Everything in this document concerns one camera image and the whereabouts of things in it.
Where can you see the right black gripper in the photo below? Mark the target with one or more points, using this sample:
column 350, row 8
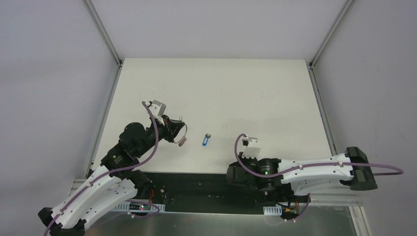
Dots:
column 232, row 172

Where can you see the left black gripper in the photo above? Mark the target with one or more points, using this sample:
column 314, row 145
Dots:
column 169, row 127

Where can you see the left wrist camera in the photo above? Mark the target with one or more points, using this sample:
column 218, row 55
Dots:
column 157, row 109

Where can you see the aluminium frame post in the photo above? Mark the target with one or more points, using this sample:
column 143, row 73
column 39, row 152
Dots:
column 343, row 12
column 89, row 5

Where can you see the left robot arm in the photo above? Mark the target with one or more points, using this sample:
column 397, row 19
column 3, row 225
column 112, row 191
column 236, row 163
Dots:
column 114, row 181

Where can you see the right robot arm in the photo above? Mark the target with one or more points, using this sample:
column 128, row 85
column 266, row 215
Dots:
column 301, row 177

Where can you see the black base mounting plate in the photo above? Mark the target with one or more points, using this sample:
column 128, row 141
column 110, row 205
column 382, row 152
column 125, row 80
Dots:
column 208, row 193

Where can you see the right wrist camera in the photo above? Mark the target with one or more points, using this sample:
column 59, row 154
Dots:
column 252, row 148

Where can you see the silver metal keyring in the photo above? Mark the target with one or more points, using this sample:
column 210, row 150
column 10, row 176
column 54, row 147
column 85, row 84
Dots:
column 180, row 138

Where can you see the right aluminium frame post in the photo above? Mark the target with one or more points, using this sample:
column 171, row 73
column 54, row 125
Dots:
column 343, row 12

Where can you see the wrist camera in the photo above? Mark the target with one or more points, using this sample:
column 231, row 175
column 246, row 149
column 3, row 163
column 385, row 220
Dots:
column 252, row 148
column 157, row 109

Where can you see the left aluminium frame post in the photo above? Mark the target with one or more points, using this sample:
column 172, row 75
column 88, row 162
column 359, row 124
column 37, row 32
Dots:
column 89, row 5

